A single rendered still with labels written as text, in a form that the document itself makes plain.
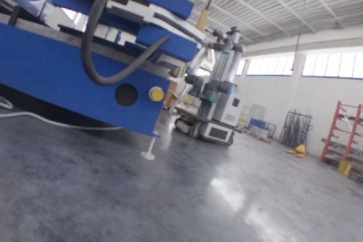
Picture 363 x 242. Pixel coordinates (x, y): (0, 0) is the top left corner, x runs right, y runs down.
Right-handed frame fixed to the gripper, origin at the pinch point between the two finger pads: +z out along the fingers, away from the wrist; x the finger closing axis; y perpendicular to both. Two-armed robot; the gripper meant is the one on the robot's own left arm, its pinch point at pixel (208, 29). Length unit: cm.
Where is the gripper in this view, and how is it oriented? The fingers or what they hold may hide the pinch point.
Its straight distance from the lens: 227.1
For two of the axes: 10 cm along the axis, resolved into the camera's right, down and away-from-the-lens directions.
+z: -9.0, -3.1, -3.0
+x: 2.7, 1.4, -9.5
